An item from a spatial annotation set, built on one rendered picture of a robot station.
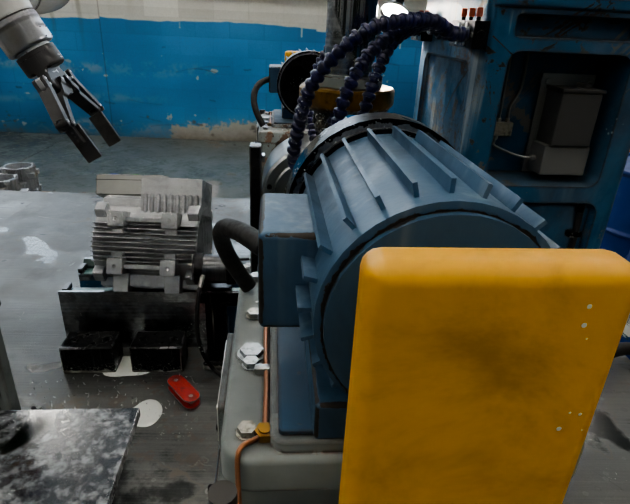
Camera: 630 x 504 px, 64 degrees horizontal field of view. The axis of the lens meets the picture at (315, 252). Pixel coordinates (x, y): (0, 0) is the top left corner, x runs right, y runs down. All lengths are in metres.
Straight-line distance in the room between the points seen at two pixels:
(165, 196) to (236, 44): 5.54
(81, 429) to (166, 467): 0.16
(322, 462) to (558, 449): 0.16
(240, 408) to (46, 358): 0.79
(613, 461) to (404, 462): 0.77
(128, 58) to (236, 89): 1.31
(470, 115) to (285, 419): 0.63
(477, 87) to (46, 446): 0.81
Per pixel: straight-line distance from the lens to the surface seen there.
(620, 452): 1.06
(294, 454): 0.39
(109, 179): 1.34
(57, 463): 0.77
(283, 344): 0.47
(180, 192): 1.03
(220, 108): 6.62
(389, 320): 0.23
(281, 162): 1.24
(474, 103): 0.89
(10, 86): 7.40
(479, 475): 0.31
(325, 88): 0.95
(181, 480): 0.87
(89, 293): 1.10
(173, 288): 1.03
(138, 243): 1.01
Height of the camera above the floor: 1.44
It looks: 25 degrees down
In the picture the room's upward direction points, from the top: 3 degrees clockwise
